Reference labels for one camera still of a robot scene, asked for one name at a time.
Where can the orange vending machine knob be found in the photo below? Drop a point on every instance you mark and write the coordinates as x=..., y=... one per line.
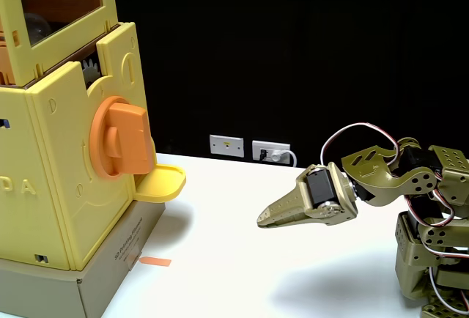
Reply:
x=128, y=138

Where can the yellow capsule vending machine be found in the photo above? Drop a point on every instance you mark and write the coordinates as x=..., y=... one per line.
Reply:
x=55, y=186

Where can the black plug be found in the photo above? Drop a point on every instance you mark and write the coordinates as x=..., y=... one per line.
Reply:
x=263, y=154

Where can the yellow dispensing tray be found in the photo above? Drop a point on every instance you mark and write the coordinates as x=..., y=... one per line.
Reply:
x=165, y=184

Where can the orange tape strip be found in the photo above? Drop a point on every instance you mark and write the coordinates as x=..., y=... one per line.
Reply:
x=155, y=261

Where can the clear tape piece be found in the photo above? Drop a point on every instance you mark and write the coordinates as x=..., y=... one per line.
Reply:
x=134, y=259

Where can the brown cardboard box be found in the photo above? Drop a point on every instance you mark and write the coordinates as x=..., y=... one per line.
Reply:
x=110, y=277

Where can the grey plastic gear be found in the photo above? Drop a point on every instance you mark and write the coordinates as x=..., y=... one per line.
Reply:
x=91, y=72

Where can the clear capsule ball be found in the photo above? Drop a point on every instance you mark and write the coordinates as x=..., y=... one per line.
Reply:
x=36, y=28

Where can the white wall outlet plate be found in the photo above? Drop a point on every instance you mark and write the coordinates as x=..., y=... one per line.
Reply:
x=280, y=146

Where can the white wall socket plate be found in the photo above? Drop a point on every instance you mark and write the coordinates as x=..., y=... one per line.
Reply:
x=227, y=146

